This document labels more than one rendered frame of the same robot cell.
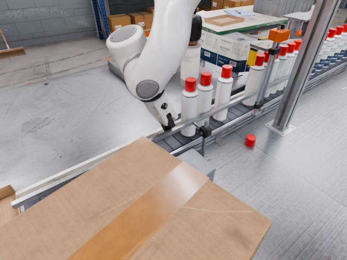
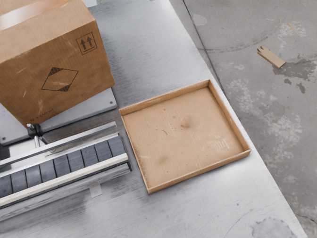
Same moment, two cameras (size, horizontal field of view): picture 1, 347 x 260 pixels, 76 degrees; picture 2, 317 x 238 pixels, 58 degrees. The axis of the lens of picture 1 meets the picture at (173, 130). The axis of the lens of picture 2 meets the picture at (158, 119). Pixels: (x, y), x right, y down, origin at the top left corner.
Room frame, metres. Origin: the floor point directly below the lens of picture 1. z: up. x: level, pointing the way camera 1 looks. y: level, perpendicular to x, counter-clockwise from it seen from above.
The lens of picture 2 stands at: (0.55, 0.57, 1.60)
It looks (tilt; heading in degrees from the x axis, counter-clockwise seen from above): 61 degrees down; 201
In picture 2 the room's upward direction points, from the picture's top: 6 degrees counter-clockwise
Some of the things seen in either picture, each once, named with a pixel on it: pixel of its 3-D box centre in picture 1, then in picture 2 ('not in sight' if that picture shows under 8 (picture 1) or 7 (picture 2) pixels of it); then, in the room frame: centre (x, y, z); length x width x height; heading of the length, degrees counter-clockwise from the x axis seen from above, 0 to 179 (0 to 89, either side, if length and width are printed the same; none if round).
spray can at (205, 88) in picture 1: (203, 101); not in sight; (0.63, -0.10, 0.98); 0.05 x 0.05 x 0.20
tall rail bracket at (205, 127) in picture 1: (199, 138); not in sight; (0.53, -0.08, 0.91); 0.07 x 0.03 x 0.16; 36
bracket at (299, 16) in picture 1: (301, 16); not in sight; (1.11, -0.59, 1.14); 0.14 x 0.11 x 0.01; 126
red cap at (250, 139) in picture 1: (250, 140); not in sight; (0.59, -0.28, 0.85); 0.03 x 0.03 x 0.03
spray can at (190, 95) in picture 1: (189, 108); not in sight; (0.59, -0.05, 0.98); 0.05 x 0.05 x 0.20
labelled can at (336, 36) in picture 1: (331, 47); not in sight; (1.16, -0.82, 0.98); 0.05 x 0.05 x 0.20
